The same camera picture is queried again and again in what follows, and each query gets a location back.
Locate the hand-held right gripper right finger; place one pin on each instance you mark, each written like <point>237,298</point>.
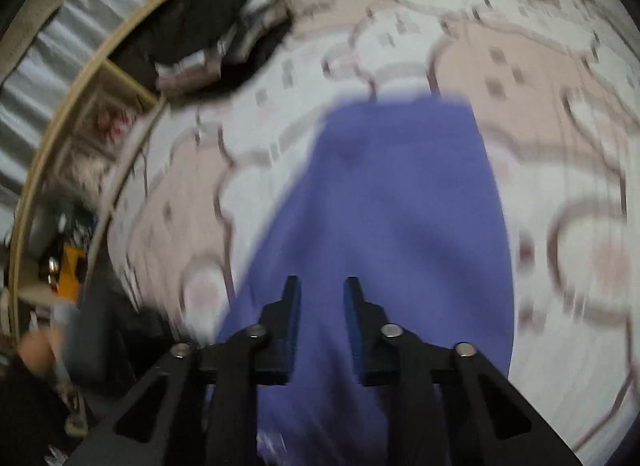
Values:
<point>352,331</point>

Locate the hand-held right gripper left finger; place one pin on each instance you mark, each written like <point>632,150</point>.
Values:
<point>292,336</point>

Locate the purple garment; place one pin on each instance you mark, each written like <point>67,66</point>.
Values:
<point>400,221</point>

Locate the stack of folded clothes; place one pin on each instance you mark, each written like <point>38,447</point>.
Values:
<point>200,25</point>

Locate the yellow object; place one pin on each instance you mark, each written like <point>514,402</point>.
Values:
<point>70,271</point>

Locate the red and pink object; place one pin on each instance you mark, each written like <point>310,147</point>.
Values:
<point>114,123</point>

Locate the wooden bedside shelf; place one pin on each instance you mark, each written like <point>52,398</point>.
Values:
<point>131,83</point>

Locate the bear print bed sheet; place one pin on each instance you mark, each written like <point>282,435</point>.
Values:
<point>550,95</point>

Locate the grey curtain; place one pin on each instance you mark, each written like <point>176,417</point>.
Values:
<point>75,30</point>

